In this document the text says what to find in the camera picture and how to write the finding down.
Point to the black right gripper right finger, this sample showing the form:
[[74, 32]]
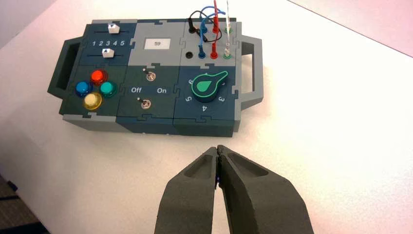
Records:
[[258, 203]]

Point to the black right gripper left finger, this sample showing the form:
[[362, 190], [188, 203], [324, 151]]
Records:
[[190, 200]]

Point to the white slider knob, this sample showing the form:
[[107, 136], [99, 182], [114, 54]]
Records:
[[108, 53], [114, 28]]

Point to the teal grey control box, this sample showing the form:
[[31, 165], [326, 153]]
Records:
[[151, 116]]

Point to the green rotary knob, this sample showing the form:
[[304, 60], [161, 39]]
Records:
[[206, 87]]

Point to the green push button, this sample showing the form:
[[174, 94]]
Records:
[[108, 88]]

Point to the yellow push button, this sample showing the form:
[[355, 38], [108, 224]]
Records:
[[92, 100]]

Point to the red push button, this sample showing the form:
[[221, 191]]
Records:
[[98, 77]]

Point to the blue push button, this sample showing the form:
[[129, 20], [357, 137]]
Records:
[[83, 87]]

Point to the white number display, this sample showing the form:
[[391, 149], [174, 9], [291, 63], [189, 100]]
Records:
[[157, 44]]

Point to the metal toggle switch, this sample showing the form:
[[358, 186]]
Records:
[[150, 77], [146, 104]]

